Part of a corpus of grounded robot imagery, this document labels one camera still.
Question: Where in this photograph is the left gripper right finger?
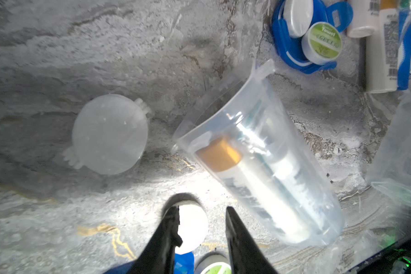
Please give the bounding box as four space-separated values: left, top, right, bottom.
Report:
226 206 277 274

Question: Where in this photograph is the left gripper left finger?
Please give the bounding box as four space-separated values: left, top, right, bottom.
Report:
128 206 183 274

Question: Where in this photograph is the blue toothbrush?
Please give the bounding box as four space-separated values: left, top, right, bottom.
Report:
397 1 411 91

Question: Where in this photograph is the white round cap container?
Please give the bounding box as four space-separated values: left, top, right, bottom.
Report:
283 0 314 38
163 192 208 255

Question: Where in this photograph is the white bottle orange cap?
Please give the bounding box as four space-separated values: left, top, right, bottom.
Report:
365 1 399 94
347 0 380 38

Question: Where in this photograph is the clear jar toiletry kit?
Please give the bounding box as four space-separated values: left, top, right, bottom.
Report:
365 94 411 207

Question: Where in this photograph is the clear round lid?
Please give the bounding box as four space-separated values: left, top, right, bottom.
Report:
62 94 153 175

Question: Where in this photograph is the green round floss container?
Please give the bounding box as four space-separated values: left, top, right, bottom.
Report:
194 253 232 274
301 22 343 66

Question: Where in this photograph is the clear jar blue lid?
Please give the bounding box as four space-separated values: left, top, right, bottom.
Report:
173 59 344 247

